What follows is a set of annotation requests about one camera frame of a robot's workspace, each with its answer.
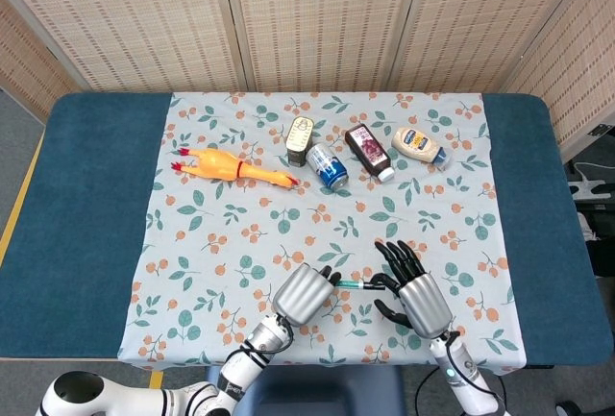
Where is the woven folding screen panel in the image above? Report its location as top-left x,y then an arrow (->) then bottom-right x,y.
388,0 -> 602,95
219,0 -> 427,94
0,0 -> 83,124
0,0 -> 249,94
502,0 -> 615,162

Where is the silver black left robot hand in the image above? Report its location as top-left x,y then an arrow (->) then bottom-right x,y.
272,262 -> 342,329

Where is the floral printed tablecloth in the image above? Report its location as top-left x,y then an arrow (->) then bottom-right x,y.
117,91 -> 528,372

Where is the white cable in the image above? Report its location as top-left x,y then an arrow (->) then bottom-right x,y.
568,160 -> 607,202

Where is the blue white soda can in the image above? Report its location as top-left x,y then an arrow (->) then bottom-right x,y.
306,142 -> 350,191

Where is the gold rectangular meat tin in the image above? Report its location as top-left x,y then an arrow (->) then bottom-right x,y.
285,115 -> 316,168

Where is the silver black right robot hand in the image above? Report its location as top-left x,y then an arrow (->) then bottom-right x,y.
369,240 -> 454,339

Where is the yellow rubber chicken toy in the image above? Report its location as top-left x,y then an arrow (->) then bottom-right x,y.
171,146 -> 300,190

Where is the brown syrup squeeze bottle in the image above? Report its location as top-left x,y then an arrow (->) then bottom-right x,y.
344,123 -> 396,184

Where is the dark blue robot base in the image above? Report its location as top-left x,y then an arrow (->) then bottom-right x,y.
206,365 -> 407,416

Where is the cream mayonnaise squeeze bottle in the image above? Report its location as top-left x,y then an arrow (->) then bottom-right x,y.
390,126 -> 453,168

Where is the black cable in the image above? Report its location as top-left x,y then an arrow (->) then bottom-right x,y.
413,367 -> 436,416

